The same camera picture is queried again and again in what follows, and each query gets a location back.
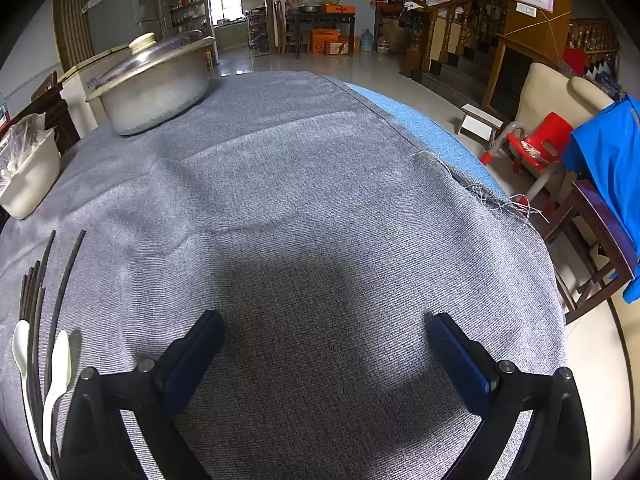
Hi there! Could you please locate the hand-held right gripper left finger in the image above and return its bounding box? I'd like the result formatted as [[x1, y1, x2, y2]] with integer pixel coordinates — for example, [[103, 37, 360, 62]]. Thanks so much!
[[57, 310, 226, 480]]

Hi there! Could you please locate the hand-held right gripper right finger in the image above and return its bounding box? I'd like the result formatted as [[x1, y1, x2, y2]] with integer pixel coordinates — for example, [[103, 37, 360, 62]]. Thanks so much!
[[427, 312, 593, 480]]

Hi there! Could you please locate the white plastic spoon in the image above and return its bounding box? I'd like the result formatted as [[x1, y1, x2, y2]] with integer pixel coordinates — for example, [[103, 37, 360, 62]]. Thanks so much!
[[12, 319, 51, 478], [42, 330, 72, 456]]

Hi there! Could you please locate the bunch of black chopsticks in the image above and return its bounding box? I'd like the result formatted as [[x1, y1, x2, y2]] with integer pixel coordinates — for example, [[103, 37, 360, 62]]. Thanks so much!
[[19, 230, 87, 480]]

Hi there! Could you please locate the grey tablecloth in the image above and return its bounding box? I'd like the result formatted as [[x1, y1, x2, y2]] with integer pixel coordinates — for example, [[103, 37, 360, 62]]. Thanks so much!
[[0, 70, 568, 480]]

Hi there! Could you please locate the dark wooden stool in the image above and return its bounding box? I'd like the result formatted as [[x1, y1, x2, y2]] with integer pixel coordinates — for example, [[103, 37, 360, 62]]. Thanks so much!
[[532, 178, 638, 323]]

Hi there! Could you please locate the white ceramic bowl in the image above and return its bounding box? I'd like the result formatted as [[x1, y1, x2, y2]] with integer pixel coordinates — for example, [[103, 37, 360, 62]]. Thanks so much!
[[0, 127, 62, 221]]

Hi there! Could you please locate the blue tablecloth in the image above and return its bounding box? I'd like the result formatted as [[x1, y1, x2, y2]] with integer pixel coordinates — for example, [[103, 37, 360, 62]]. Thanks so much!
[[345, 82, 511, 198]]

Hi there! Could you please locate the small white step stool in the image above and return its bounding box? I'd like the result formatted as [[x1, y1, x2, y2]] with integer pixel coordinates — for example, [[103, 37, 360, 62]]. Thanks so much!
[[456, 104, 503, 150]]

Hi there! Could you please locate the red plastic child chair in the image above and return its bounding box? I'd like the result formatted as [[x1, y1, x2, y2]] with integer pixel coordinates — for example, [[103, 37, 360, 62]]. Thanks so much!
[[482, 112, 576, 201]]

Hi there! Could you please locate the blue jacket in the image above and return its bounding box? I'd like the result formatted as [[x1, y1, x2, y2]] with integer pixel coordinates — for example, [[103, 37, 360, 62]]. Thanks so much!
[[562, 95, 640, 286]]

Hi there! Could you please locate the aluminium pot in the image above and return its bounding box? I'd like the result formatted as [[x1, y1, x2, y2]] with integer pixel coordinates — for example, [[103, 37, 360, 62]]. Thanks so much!
[[85, 47, 213, 137]]

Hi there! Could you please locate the clear plastic bag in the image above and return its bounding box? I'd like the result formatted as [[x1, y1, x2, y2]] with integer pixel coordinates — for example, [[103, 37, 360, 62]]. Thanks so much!
[[0, 112, 53, 186]]

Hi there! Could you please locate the dark carved wooden sideboard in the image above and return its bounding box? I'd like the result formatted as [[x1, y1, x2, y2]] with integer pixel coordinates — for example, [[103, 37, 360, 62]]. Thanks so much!
[[0, 72, 81, 156]]

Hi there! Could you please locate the white chest freezer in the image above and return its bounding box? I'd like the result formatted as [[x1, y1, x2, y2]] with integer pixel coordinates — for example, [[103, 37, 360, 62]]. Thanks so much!
[[57, 44, 133, 133]]

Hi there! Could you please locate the cream sofa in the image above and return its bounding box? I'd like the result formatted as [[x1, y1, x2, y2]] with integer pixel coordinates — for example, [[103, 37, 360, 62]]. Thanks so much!
[[515, 62, 621, 196]]

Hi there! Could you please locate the aluminium pot lid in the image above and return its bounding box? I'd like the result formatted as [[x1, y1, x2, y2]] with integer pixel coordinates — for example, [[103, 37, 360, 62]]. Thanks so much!
[[94, 32, 217, 97]]

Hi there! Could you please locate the wooden stair railing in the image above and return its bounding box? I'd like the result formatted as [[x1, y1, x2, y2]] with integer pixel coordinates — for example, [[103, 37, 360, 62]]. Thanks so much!
[[405, 0, 511, 78]]

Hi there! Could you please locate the orange cardboard carton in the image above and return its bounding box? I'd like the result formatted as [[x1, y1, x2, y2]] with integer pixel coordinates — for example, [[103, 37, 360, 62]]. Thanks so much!
[[312, 29, 353, 57]]

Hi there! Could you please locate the wooden pillar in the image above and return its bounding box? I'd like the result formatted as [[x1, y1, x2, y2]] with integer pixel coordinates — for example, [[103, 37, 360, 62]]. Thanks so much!
[[482, 0, 573, 111]]

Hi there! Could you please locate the shelf of pantry goods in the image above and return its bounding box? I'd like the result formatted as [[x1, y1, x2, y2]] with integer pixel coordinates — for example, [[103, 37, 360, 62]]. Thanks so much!
[[165, 0, 206, 36]]

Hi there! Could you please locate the wooden balcony railing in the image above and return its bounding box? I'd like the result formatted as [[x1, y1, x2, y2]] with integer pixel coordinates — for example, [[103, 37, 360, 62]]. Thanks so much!
[[567, 17, 621, 53]]

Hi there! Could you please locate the grey refrigerator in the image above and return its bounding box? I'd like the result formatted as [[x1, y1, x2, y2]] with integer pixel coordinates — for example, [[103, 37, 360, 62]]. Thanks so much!
[[82, 0, 173, 46]]

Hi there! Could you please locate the dark wooden side table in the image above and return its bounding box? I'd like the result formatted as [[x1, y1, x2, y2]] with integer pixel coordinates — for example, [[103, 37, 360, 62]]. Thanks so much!
[[286, 9, 357, 58]]

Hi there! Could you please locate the metal wire rack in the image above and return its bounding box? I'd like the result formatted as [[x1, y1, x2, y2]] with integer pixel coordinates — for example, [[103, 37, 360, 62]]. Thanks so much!
[[247, 7, 271, 53]]

